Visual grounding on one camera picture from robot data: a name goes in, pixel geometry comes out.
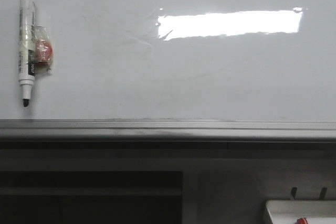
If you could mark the red magnet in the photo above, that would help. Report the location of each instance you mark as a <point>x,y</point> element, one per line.
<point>44,54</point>

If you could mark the white whiteboard marker black tip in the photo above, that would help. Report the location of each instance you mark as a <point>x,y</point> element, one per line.
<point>27,48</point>

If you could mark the white whiteboard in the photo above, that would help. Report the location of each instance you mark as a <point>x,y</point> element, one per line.
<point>259,60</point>

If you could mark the grey aluminium whiteboard tray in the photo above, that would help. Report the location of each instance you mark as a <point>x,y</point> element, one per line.
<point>162,133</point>

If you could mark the white plastic tray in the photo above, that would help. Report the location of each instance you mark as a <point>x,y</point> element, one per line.
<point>288,211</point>

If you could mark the dark left wall hook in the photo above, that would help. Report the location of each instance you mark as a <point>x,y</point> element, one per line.
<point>293,193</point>

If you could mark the dark wall hook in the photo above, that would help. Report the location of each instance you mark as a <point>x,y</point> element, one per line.
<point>293,193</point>
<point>323,193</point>

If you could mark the dark right wall hook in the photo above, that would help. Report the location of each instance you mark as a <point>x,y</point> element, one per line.
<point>323,193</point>

